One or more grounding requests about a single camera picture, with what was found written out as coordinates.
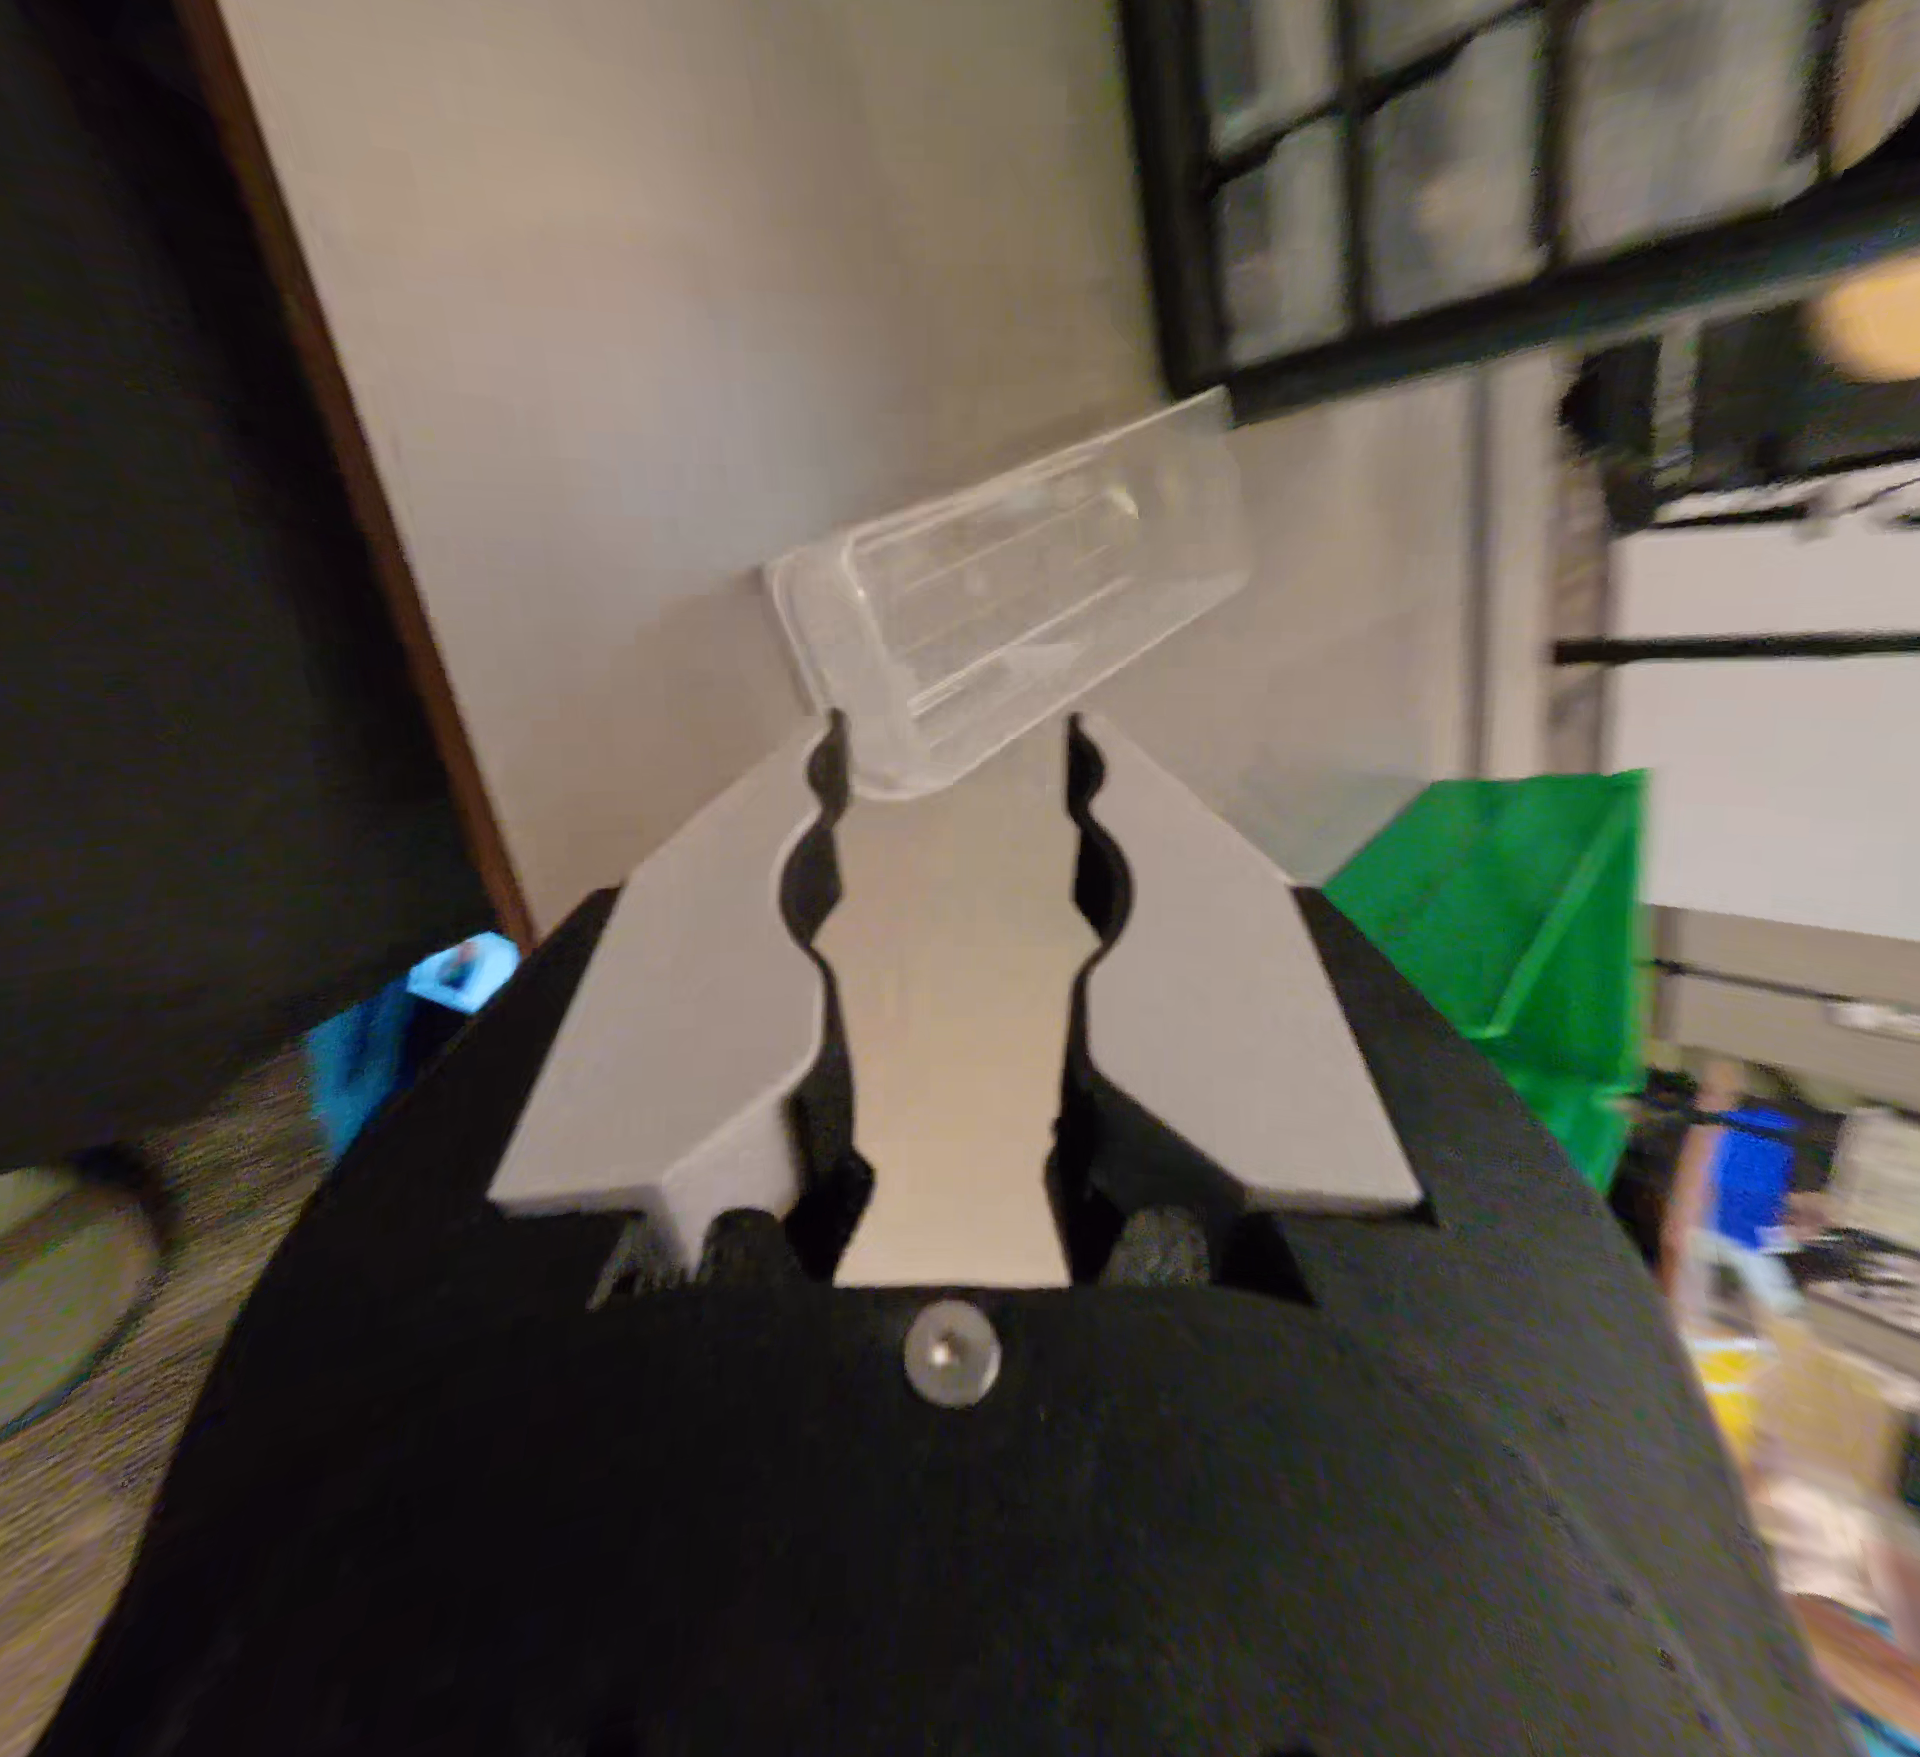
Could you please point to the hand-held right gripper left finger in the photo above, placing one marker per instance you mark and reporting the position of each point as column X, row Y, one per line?
column 675, row 1038

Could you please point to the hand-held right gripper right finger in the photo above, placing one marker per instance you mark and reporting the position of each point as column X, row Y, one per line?
column 1245, row 1038

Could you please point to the green plastic bin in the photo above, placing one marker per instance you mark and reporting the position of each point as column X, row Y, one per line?
column 1514, row 947

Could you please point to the small transparent plastic drawer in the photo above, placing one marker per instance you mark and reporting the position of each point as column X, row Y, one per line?
column 1021, row 604

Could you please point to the black drawer cabinet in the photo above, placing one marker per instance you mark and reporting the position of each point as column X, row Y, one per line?
column 1185, row 212

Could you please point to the rows of clear cabinet drawers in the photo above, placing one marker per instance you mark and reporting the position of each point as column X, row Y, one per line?
column 1500, row 92

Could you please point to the blue object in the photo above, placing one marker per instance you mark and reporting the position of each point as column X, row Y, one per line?
column 405, row 1024

